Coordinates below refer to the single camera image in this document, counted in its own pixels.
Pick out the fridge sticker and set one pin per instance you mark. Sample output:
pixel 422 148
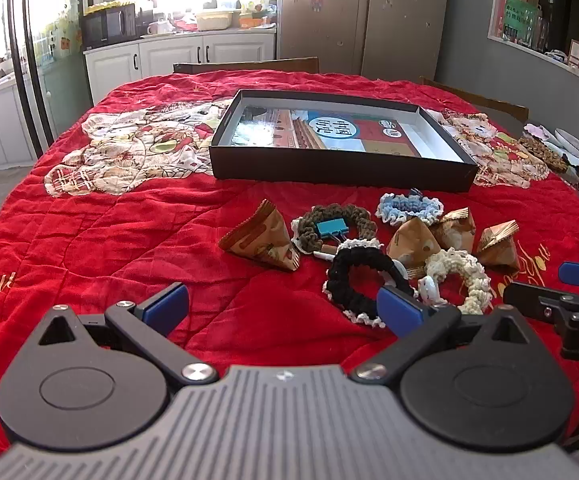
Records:
pixel 316 2

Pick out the red printed blanket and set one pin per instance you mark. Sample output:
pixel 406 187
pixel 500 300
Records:
pixel 169 240

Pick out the teal binder clip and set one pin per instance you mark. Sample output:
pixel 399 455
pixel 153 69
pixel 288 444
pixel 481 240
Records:
pixel 322 230

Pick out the green box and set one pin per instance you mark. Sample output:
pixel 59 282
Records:
pixel 519 22

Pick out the black microwave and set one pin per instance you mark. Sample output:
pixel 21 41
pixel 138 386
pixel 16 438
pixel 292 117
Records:
pixel 107 25

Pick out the black framed glass door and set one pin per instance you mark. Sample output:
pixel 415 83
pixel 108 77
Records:
pixel 32 60

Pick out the black cardboard box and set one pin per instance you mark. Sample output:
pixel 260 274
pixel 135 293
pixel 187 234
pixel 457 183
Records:
pixel 319 165

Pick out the brown triangular packet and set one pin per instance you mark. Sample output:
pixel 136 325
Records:
pixel 457 230
pixel 499 255
pixel 409 245
pixel 257 240

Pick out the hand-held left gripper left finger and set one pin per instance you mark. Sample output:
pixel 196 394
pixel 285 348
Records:
pixel 169 304

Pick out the cream food container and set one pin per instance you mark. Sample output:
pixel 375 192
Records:
pixel 214 20

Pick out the wooden chair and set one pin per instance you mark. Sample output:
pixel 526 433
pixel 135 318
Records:
pixel 244 66

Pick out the brown woven piece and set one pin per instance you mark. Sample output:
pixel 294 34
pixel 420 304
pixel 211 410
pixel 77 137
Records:
pixel 544 152

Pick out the grey refrigerator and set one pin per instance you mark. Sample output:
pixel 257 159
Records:
pixel 364 20

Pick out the small white plastic object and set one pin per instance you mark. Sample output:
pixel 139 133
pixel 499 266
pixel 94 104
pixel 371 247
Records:
pixel 429 289

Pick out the brown crochet scrunchie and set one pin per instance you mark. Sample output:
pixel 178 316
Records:
pixel 349 215

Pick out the white kitchen cabinet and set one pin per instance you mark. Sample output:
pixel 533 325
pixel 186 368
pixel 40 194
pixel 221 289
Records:
pixel 169 57

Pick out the cream crochet scrunchie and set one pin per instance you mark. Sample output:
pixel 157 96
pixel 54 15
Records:
pixel 474 280

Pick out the yellow cloth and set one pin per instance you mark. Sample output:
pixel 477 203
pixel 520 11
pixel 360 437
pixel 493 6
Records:
pixel 104 7

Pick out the black crochet scrunchie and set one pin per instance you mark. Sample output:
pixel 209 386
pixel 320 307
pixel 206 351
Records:
pixel 342 270

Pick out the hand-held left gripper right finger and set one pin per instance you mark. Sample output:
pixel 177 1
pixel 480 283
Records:
pixel 399 307

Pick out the light blue crochet scrunchie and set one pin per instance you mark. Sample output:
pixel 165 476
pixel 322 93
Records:
pixel 409 206

